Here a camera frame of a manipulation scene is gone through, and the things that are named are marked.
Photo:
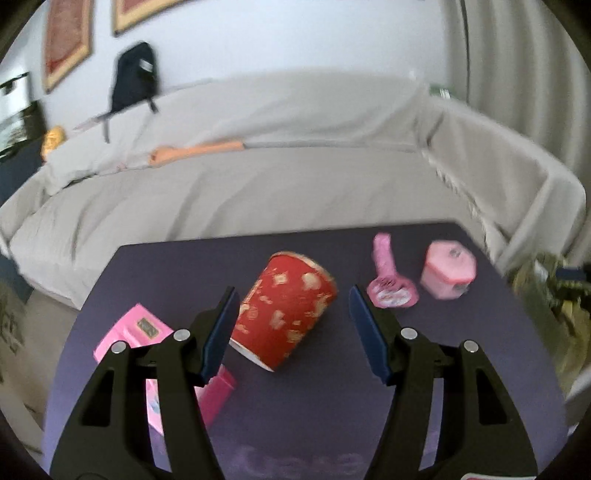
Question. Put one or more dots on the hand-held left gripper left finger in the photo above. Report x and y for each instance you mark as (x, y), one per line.
(220, 334)

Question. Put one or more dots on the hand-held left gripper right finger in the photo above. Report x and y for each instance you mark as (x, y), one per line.
(369, 339)

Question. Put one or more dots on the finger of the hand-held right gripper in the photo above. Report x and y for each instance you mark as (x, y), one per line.
(572, 275)

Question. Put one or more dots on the red paper cup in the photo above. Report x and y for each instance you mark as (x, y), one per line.
(286, 309)

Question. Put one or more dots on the pink scoop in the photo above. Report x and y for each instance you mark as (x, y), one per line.
(390, 286)

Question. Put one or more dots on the pink box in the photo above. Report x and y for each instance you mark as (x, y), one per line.
(138, 327)

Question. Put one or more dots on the purple table mat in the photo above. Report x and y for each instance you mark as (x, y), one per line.
(300, 415)

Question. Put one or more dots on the pink lidded container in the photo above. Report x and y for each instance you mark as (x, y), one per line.
(448, 272)

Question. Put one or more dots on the grey covered sofa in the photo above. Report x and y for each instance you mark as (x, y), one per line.
(254, 184)

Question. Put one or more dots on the orange stick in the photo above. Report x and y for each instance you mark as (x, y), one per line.
(194, 152)

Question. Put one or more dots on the beige curtain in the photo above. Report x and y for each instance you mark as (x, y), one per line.
(517, 69)

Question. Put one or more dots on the green box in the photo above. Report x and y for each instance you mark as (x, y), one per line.
(439, 90)

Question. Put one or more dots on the yellow plush toy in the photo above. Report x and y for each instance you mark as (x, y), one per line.
(53, 143)

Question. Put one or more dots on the dark blue cloth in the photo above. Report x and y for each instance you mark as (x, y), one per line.
(16, 175)

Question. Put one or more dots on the black backpack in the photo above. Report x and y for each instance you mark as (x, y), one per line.
(134, 76)

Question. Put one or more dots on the glass tank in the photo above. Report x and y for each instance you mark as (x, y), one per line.
(18, 120)

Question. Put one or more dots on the gold framed red picture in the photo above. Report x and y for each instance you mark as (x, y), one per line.
(138, 14)
(67, 44)

